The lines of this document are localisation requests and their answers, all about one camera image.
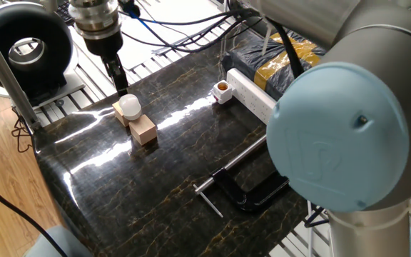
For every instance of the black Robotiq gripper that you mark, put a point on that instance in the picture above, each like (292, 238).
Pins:
(103, 44)

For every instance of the white plug-in bulb holder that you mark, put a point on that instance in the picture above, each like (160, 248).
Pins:
(222, 93)

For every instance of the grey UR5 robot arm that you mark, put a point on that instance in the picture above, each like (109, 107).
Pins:
(337, 135)

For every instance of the white paper sheet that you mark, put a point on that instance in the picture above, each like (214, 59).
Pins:
(145, 53)

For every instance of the light wooden cube block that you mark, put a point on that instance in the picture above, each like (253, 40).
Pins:
(118, 114)
(143, 130)

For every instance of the black keyboard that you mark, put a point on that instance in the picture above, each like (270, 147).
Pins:
(64, 12)

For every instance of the black wrapped package yellow tape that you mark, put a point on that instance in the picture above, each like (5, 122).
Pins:
(248, 60)

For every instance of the white power strip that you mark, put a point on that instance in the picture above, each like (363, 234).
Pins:
(252, 96)

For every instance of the light blue seat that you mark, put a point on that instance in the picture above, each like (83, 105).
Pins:
(59, 242)

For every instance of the black C-clamp steel screw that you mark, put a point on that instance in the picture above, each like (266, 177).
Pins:
(255, 200)

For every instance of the aluminium frame post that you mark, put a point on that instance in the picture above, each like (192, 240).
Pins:
(2, 71)

